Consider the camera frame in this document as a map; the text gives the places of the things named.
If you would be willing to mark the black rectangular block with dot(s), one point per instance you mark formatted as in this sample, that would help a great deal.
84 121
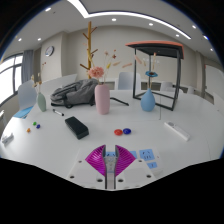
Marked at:
76 127

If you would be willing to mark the red round disc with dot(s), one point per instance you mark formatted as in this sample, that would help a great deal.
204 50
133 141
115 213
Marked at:
118 132

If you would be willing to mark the small orange button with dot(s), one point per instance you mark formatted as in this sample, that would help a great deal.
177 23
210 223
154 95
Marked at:
28 130

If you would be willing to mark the window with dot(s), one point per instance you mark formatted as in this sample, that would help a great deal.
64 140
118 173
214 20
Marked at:
8 78

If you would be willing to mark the round wall clock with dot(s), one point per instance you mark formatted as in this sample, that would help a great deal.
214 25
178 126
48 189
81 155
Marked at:
49 51

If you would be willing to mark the white power strip blue sockets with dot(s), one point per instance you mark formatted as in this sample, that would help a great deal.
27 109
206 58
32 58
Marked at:
146 155

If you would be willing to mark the ceiling spot lights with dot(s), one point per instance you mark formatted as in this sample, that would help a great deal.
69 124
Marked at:
114 19

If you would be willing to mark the grey curtain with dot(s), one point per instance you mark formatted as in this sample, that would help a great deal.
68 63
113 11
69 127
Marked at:
27 66

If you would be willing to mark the green vase with dried stems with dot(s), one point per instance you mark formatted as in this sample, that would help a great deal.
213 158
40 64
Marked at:
41 103

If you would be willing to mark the small white power strip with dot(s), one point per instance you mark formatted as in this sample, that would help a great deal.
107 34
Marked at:
7 138

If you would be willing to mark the small clear white charger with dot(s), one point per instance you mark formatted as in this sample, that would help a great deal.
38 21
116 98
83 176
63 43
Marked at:
110 163

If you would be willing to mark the black marker pen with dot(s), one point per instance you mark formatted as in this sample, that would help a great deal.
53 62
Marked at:
58 112

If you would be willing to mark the blue vase with flowers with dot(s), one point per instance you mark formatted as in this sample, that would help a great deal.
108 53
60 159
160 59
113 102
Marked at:
147 101

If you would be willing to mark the long ceiling light strip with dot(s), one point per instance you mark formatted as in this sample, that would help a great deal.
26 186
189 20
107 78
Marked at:
133 14

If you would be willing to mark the black frame stand orange top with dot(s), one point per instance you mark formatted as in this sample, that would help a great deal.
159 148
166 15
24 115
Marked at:
160 47

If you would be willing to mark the grey backpack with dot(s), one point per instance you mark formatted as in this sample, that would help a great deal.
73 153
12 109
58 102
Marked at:
75 92

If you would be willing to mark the white chairs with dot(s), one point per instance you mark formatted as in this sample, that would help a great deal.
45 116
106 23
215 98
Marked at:
128 80

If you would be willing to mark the long white remote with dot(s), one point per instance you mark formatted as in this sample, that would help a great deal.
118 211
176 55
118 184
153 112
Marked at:
177 130

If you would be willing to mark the wooden coat rack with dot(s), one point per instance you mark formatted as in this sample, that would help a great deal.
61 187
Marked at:
89 50

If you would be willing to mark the pink vase with flowers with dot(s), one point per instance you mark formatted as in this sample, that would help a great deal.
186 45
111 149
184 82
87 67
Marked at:
102 100

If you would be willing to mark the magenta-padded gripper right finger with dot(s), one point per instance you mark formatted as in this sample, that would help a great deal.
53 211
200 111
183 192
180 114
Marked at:
125 160

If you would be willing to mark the small green button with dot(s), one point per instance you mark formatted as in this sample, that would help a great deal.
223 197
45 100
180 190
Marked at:
34 123

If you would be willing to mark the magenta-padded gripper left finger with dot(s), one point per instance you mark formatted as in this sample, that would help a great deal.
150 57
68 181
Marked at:
96 160

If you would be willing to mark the white chair with blue seat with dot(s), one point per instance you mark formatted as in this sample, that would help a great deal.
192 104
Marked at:
26 96

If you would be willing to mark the whiteboard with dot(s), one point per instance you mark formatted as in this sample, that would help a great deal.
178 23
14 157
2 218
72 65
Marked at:
215 81

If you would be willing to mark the small blue button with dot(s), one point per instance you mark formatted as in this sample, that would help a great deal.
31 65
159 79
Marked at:
38 126

